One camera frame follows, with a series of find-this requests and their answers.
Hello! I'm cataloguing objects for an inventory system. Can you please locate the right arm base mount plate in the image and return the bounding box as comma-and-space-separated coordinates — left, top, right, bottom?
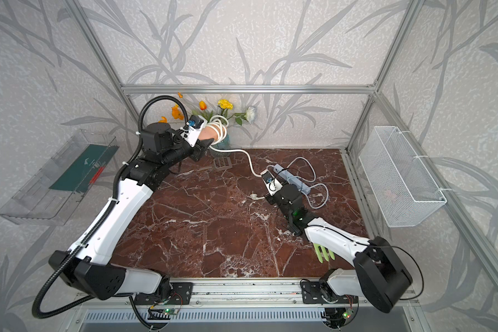
300, 279, 358, 307

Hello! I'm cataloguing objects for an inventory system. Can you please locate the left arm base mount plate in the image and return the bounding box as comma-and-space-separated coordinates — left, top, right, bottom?
134, 282, 194, 306

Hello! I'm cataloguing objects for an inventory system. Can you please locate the aluminium front rail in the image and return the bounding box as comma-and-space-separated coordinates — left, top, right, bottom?
70, 277, 420, 310

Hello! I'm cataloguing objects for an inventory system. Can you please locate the beige plastic slotted scoop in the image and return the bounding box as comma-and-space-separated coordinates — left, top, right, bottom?
196, 156, 232, 172

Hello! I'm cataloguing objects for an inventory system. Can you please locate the blue glass vase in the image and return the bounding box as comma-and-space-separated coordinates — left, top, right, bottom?
209, 134, 230, 158

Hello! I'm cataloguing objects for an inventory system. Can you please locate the grey power strip with cord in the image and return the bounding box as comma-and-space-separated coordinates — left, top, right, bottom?
272, 156, 329, 210

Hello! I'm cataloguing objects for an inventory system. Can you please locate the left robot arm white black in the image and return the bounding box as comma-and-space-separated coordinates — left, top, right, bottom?
48, 117, 225, 300

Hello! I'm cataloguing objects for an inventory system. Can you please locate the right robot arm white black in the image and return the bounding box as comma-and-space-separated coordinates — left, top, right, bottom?
266, 184, 413, 313

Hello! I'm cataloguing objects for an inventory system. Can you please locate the pink power strip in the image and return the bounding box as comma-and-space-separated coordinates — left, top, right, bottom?
199, 123, 227, 145

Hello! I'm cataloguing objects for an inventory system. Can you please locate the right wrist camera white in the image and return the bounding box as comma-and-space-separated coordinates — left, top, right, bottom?
261, 170, 282, 196

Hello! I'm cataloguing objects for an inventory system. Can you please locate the green garden hand fork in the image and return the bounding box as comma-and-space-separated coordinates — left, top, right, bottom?
313, 243, 336, 264

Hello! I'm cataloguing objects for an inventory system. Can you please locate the black corrugated cable conduit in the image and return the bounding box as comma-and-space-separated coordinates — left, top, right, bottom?
31, 95, 190, 320

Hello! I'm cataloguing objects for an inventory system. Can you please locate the clear plastic wall tray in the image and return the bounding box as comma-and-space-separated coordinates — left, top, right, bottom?
0, 129, 119, 226

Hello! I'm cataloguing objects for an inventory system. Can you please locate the white wire mesh basket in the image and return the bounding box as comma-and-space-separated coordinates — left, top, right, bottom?
359, 126, 447, 228

